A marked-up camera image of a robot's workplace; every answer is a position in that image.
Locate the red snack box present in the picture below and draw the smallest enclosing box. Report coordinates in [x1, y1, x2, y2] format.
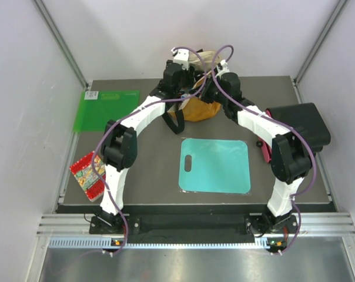
[69, 151, 105, 202]

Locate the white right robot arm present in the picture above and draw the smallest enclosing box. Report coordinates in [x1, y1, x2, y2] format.
[202, 71, 317, 233]

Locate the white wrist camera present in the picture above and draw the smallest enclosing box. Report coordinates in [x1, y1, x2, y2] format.
[171, 48, 189, 71]
[215, 59, 230, 78]

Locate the orange canvas bag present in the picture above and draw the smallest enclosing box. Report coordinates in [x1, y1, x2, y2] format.
[162, 49, 220, 135]

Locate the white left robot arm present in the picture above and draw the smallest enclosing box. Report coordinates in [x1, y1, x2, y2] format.
[92, 60, 196, 233]

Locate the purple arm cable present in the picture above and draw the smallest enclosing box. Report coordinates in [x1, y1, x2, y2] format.
[210, 44, 318, 255]
[92, 46, 213, 255]

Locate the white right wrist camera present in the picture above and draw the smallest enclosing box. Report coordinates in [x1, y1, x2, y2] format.
[215, 59, 230, 78]

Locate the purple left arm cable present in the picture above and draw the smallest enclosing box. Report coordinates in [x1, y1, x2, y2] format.
[92, 46, 213, 255]

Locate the turquoise cutting board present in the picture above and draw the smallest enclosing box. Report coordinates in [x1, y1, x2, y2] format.
[179, 138, 251, 194]

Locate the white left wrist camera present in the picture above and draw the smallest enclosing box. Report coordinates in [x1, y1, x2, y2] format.
[171, 48, 189, 71]

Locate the green board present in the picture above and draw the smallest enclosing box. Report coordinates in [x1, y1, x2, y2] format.
[73, 90, 140, 133]

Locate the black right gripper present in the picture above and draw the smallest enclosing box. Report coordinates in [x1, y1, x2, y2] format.
[188, 75, 228, 106]

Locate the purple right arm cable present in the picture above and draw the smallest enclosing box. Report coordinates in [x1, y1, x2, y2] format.
[210, 44, 318, 255]

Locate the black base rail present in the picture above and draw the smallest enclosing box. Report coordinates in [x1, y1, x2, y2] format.
[89, 214, 297, 244]

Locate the black and pink drawer box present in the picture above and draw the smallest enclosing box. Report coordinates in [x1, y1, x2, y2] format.
[256, 103, 331, 163]

